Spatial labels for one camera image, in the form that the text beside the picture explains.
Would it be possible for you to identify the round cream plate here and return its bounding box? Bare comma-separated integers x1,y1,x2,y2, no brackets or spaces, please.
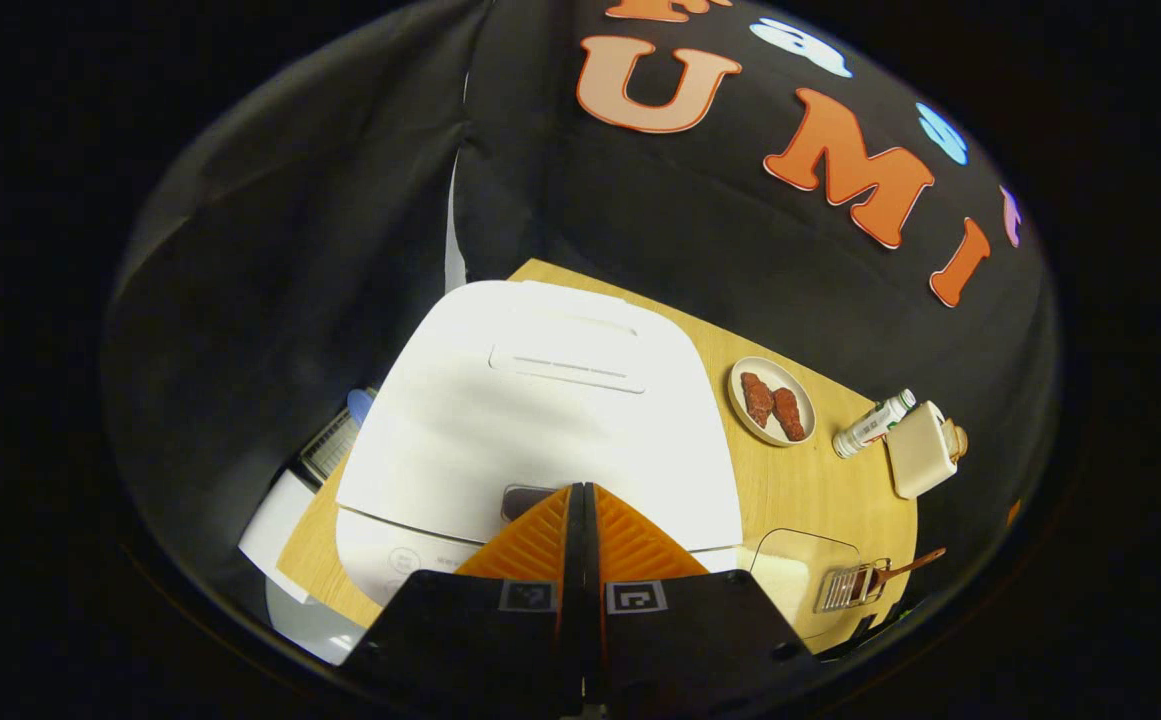
729,357,818,447

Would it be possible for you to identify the cream toaster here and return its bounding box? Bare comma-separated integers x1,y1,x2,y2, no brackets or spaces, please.
884,401,961,499

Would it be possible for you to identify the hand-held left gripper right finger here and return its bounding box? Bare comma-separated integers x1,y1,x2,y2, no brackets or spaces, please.
585,483,826,716

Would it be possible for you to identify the white drink bottle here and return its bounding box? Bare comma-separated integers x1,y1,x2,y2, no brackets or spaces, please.
832,389,917,460

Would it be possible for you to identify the dark wooden spoon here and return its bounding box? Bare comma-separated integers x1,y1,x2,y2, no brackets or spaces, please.
868,547,948,593

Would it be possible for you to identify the black backdrop cloth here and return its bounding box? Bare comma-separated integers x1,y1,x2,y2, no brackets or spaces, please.
105,0,1056,641

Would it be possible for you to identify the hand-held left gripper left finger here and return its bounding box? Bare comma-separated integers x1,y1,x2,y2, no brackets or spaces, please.
340,483,586,716

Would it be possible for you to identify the white paper sheet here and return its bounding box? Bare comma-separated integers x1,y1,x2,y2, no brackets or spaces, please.
238,470,317,604

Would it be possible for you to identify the white rice cooker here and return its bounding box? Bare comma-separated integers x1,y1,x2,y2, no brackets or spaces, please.
335,280,744,609

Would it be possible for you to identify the clear glass rice tray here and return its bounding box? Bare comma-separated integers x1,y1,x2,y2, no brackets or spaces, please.
748,528,866,641

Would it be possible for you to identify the metal wire chopstick holder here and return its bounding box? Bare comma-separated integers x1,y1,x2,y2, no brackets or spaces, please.
815,560,891,613

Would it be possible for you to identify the grey ribbed object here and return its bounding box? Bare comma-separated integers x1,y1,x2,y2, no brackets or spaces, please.
300,410,361,486

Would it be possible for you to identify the brown meat piece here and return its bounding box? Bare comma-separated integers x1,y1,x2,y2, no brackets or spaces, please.
740,372,775,429
773,388,807,442

